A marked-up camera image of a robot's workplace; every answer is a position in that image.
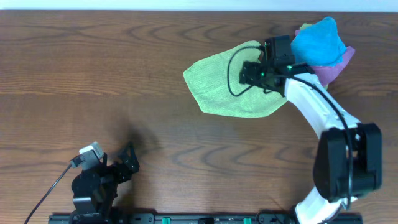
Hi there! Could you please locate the green microfiber cloth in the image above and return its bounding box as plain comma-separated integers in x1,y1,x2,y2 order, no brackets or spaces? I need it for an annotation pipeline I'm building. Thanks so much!
183,40,287,118

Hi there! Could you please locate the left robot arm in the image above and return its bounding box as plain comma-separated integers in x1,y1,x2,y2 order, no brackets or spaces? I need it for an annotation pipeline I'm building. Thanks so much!
69,142,140,223

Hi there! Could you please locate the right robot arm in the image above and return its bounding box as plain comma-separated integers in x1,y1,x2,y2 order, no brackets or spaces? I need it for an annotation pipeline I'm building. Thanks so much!
239,35,382,223

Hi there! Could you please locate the blue microfiber cloth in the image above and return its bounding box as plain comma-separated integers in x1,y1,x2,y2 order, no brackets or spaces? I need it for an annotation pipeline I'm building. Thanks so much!
291,17,346,67

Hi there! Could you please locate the yellow-green cloth at bottom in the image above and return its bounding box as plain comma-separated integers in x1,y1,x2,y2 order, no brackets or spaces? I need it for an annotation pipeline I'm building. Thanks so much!
299,23,328,89

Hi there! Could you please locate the purple microfiber cloth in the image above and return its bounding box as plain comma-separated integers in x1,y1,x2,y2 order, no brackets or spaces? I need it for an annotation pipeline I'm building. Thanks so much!
310,46,356,86

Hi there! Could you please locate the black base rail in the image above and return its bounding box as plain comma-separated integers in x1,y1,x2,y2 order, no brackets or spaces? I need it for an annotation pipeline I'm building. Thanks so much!
48,213,364,224

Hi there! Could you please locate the left black cable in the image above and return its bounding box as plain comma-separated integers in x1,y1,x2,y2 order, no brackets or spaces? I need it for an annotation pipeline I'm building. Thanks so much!
24,163,74,224

